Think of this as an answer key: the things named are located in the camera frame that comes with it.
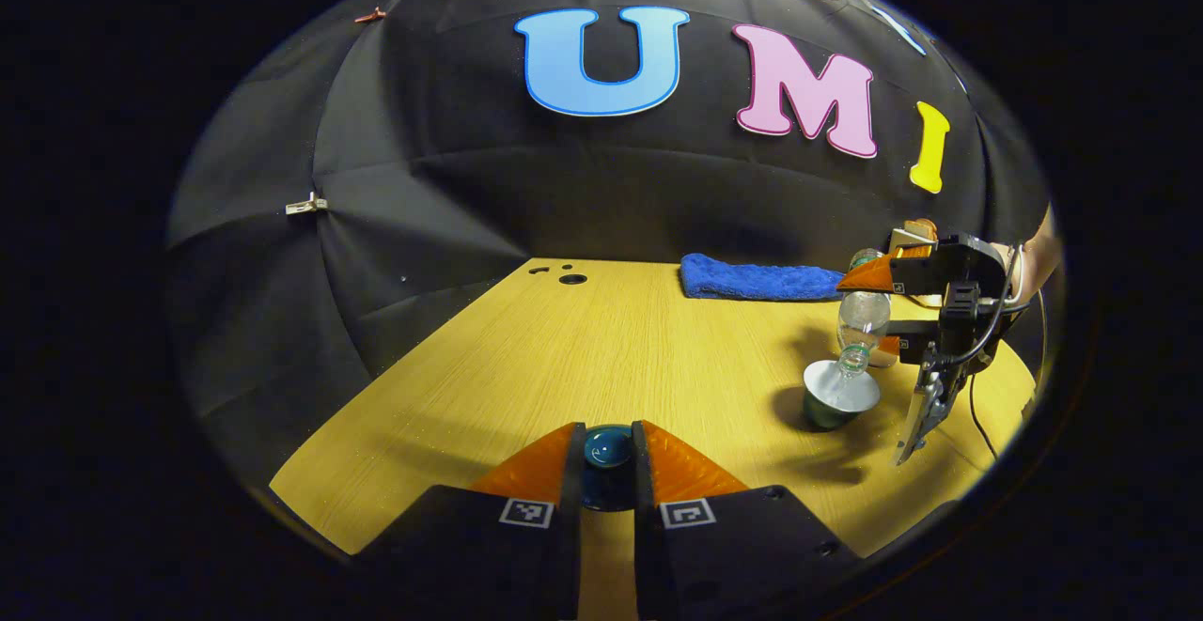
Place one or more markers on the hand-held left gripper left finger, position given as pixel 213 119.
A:
pixel 567 527

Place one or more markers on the blue towel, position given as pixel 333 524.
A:
pixel 752 280

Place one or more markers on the brown bread slice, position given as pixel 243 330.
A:
pixel 923 228

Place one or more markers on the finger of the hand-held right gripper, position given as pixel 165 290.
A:
pixel 916 273
pixel 916 339

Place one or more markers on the green teacup white inside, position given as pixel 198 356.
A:
pixel 832 391

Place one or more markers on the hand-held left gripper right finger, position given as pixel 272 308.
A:
pixel 648 546

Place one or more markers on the black backdrop cloth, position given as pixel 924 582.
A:
pixel 423 179

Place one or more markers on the white clip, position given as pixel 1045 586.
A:
pixel 306 205

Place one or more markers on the red clip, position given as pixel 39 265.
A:
pixel 370 15

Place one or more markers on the clear plastic water bottle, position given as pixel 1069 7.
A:
pixel 860 316

